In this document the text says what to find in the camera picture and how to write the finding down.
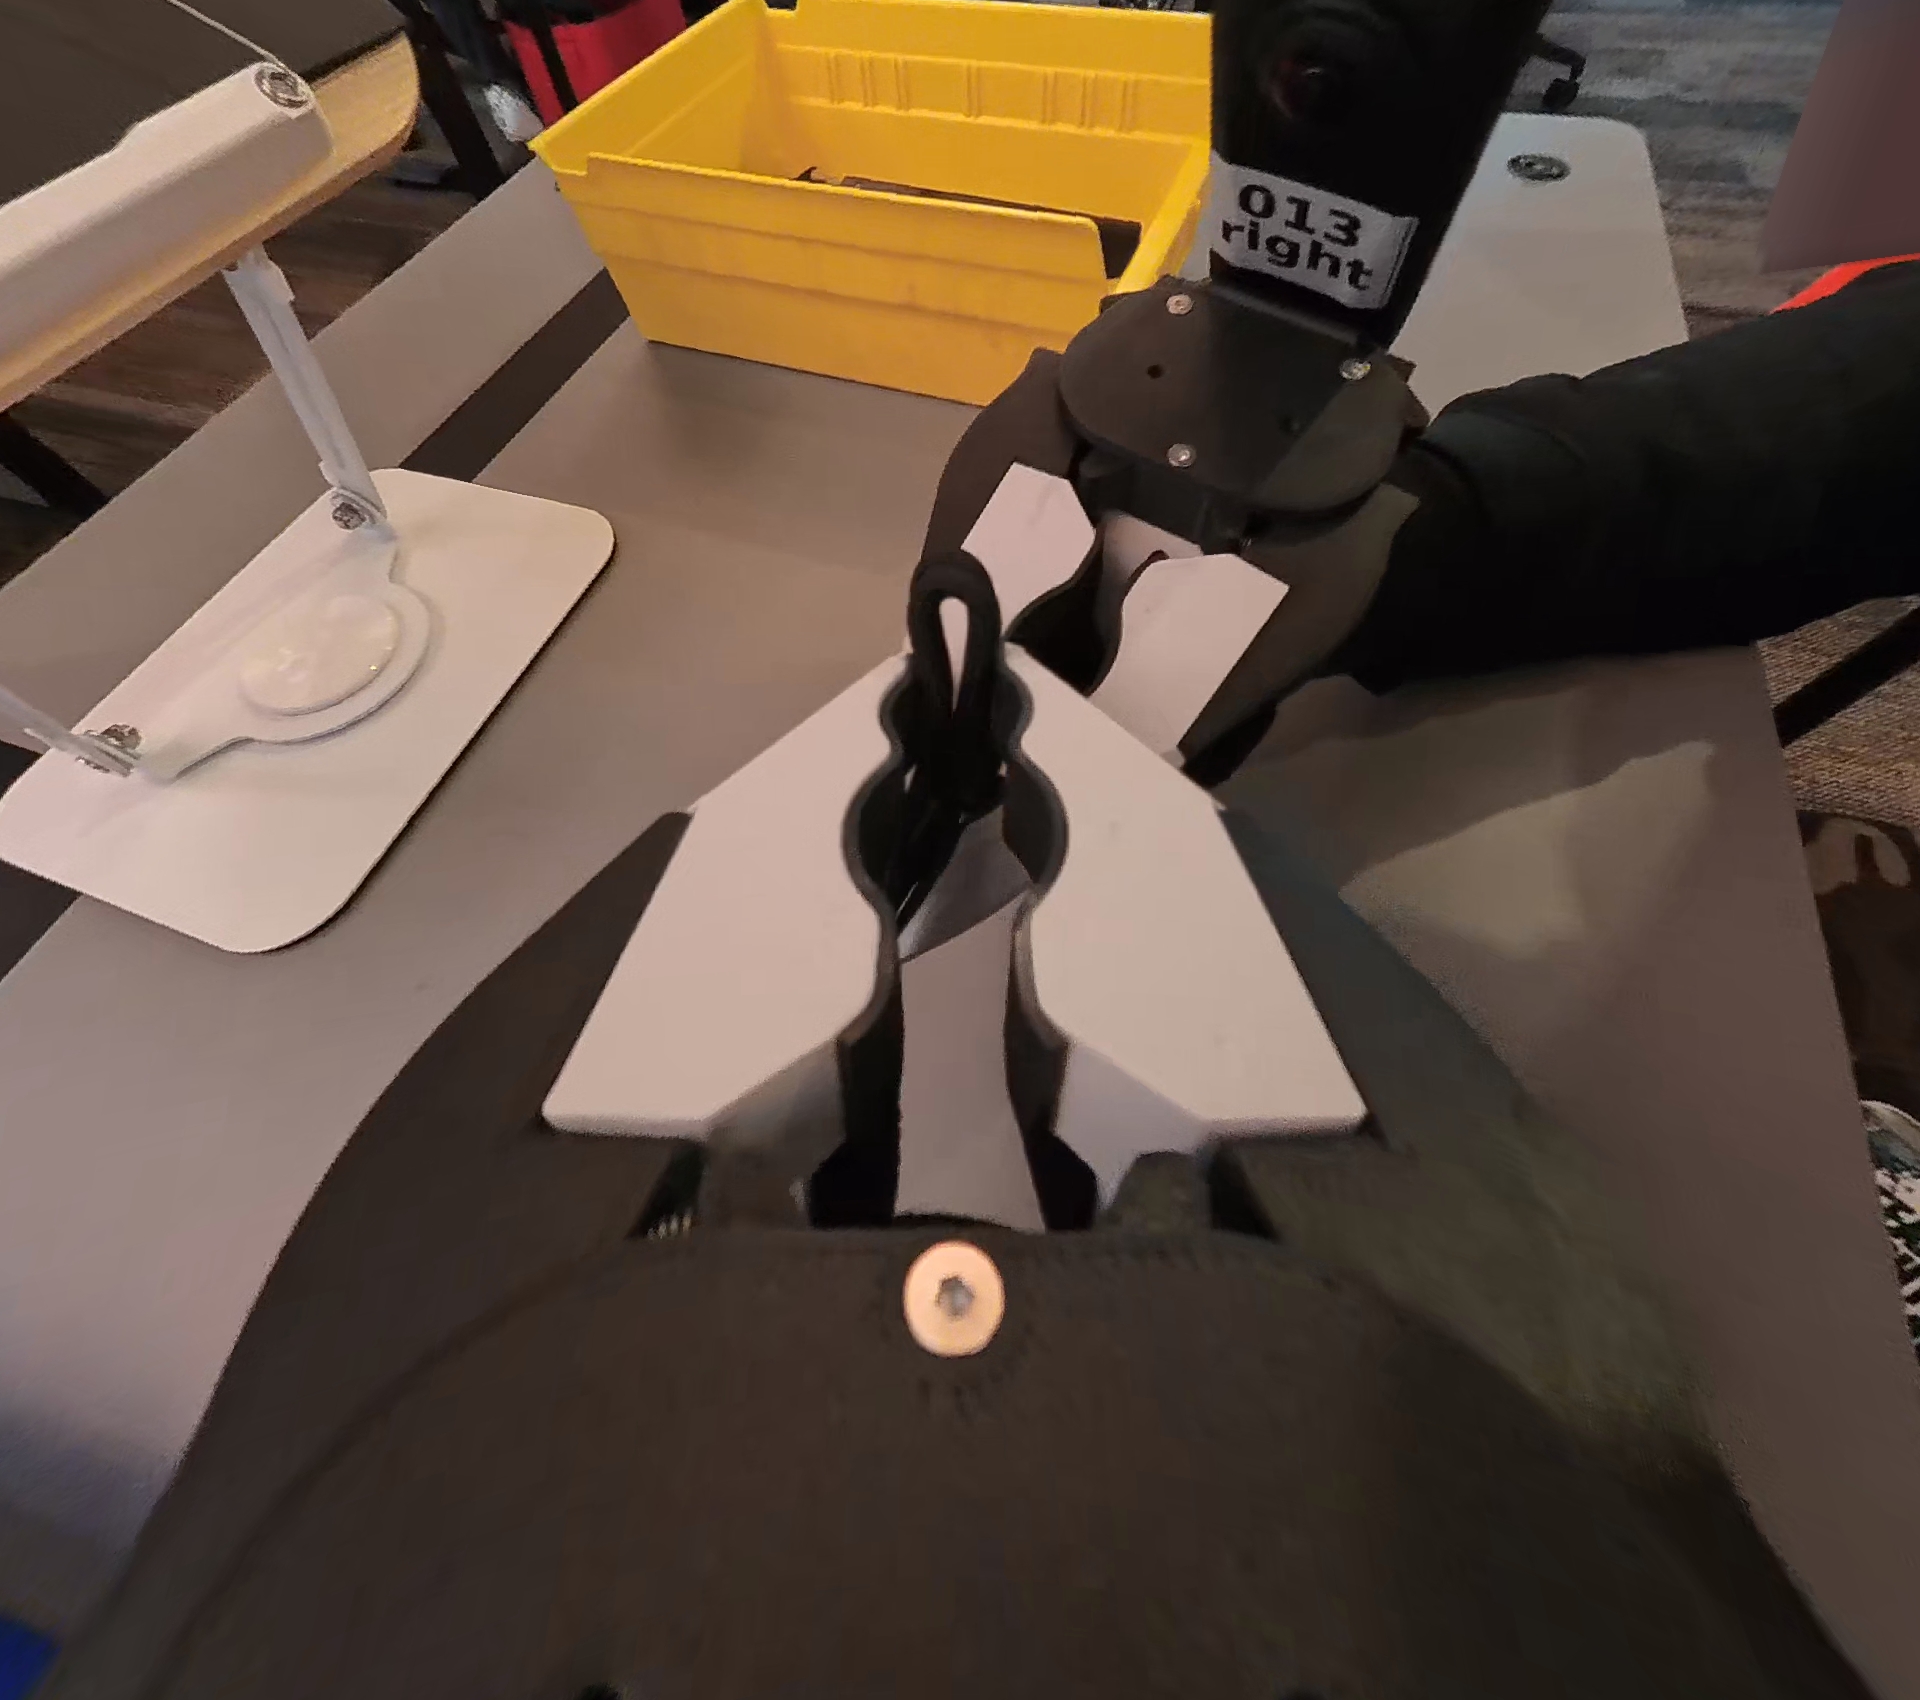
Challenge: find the person's right forearm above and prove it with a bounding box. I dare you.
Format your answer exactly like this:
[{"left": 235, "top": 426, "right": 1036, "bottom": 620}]
[{"left": 1509, "top": 255, "right": 1920, "bottom": 681}]

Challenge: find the red bag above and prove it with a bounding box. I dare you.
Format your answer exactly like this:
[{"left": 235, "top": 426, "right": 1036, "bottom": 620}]
[{"left": 503, "top": 0, "right": 690, "bottom": 126}]

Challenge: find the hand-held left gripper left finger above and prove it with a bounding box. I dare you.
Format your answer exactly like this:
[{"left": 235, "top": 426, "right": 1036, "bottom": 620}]
[{"left": 542, "top": 654, "right": 920, "bottom": 1229}]

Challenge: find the orange traffic cone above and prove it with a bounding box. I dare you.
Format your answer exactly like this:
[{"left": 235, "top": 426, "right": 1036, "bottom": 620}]
[{"left": 1763, "top": 251, "right": 1920, "bottom": 317}]

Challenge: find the black oblong object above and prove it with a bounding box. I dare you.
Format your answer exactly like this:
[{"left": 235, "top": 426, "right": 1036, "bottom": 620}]
[{"left": 788, "top": 161, "right": 1150, "bottom": 283}]

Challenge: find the white stand base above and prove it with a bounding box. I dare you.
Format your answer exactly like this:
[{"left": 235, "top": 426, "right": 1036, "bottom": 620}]
[{"left": 0, "top": 244, "right": 617, "bottom": 956}]

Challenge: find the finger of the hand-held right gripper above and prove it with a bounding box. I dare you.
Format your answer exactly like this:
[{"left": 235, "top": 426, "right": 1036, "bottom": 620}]
[
  {"left": 955, "top": 463, "right": 1109, "bottom": 647},
  {"left": 1071, "top": 551, "right": 1294, "bottom": 767}
]

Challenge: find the person's patterned shoe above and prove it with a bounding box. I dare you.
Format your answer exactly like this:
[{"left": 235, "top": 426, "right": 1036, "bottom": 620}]
[{"left": 1861, "top": 1100, "right": 1920, "bottom": 1355}]

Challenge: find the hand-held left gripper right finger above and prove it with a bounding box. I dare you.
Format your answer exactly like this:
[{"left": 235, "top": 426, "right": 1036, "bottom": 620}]
[{"left": 999, "top": 643, "right": 1371, "bottom": 1229}]

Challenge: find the black wrist strap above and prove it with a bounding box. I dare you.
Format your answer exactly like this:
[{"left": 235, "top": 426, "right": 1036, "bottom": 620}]
[{"left": 885, "top": 557, "right": 1037, "bottom": 922}]

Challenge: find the yellow plastic bin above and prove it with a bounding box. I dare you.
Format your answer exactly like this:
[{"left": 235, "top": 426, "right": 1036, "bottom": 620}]
[{"left": 528, "top": 0, "right": 1215, "bottom": 408}]

